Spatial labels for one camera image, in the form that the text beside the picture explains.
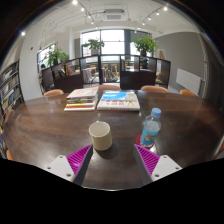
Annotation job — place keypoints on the left potted plant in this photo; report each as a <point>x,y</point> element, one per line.
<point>56,55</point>

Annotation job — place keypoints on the dark divider shelf unit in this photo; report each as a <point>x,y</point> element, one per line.
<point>129,72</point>

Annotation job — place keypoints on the orange chair far left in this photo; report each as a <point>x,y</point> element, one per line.
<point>54,92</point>

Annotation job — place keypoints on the ceiling air conditioner unit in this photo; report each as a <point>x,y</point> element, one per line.
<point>113,15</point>

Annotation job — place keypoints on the clear water bottle blue cap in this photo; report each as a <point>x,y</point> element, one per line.
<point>152,125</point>

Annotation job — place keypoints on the potted plant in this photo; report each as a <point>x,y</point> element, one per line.
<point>56,55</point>
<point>94,46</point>
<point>144,45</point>

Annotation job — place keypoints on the orange chair far right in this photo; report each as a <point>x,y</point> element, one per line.
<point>154,89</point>

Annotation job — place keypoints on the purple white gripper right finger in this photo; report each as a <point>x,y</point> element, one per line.
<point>153,167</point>

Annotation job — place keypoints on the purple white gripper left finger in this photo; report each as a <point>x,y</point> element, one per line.
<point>72,167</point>

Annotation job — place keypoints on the blue cover book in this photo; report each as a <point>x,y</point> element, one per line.
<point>119,100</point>

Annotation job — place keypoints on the orange chair far middle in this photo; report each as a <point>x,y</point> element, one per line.
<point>108,87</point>

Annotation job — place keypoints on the orange chair right end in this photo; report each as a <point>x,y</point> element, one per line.
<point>187,92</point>

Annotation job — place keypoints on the white wall radiator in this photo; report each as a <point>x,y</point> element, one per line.
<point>189,81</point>

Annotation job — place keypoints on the stack of books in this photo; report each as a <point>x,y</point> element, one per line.
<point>82,99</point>

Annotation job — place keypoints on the middle potted plant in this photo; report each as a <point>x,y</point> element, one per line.
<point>94,46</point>

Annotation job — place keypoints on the seated person in background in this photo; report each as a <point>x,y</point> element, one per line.
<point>41,78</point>

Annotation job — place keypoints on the tall bookshelf with books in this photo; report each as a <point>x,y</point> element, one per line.
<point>10,91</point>

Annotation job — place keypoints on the orange chair near left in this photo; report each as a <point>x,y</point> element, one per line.
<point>9,156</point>

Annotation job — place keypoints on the right potted plant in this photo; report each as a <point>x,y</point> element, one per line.
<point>144,45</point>

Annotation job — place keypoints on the orange chair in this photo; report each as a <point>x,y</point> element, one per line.
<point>9,156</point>
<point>154,89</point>
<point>54,92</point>
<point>108,87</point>

